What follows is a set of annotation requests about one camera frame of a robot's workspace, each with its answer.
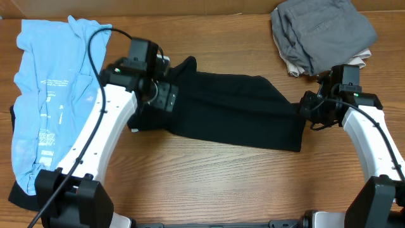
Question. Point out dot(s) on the black garment under pile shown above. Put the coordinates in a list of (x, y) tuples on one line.
[(19, 198)]

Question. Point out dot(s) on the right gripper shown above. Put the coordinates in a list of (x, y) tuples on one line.
[(307, 107)]

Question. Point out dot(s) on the folded grey trousers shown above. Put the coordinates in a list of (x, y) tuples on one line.
[(326, 31)]

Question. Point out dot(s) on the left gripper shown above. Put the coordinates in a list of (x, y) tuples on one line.
[(167, 97)]

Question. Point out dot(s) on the folded white garment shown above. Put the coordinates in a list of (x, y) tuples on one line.
[(357, 58)]

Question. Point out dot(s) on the light blue t-shirt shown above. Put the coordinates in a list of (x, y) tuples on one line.
[(58, 91)]

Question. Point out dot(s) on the black t-shirt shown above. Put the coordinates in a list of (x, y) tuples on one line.
[(234, 109)]

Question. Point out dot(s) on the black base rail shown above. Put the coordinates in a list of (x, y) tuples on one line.
[(290, 223)]

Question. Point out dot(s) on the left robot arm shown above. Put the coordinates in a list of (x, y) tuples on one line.
[(73, 195)]

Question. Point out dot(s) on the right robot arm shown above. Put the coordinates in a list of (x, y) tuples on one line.
[(362, 118)]

